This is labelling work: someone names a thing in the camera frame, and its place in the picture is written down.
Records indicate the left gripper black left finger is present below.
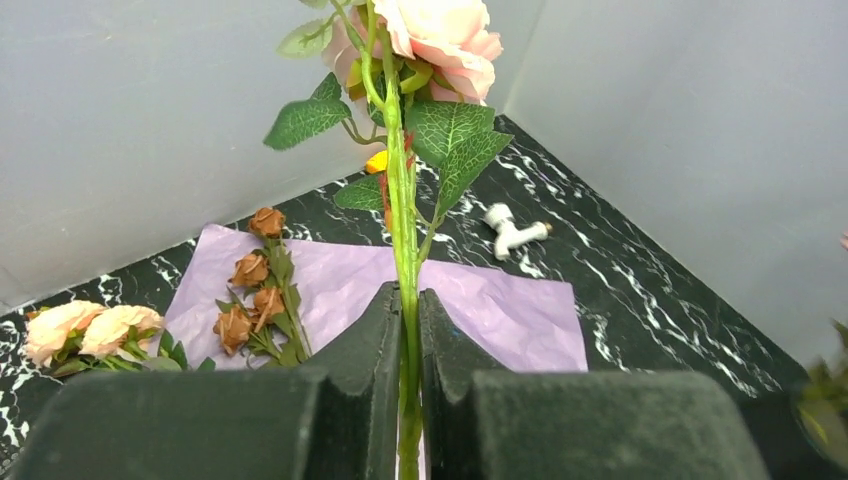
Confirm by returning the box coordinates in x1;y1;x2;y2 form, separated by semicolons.
11;282;400;480

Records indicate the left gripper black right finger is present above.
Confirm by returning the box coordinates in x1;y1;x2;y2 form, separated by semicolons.
419;289;768;479

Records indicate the pink bouquet wrapping paper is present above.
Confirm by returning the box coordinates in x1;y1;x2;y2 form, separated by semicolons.
166;225;588;373

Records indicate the small brown roses stem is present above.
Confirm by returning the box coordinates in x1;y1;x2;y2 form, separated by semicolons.
213;207;312;367

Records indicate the dusty pink rose stem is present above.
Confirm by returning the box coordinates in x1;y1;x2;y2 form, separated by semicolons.
797;319;847;474

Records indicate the light pink rose stem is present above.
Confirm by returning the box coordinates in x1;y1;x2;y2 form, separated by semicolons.
264;1;511;479

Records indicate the white plastic faucet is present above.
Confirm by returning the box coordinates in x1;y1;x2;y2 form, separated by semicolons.
483;203;553;261

